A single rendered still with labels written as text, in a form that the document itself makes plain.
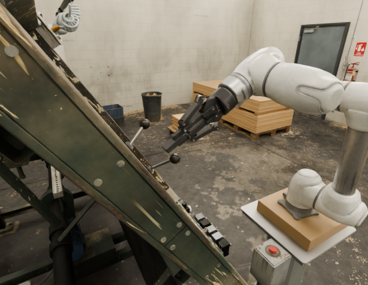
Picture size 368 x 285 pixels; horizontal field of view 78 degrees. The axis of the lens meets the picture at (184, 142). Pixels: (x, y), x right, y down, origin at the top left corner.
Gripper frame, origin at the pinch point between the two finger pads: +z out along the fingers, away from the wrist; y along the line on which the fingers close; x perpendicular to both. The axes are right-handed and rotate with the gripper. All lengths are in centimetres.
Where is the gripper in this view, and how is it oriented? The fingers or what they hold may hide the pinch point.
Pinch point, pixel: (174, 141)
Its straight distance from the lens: 62.7
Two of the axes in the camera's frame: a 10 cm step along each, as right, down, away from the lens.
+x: -5.0, -3.6, 7.9
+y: 4.4, 6.8, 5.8
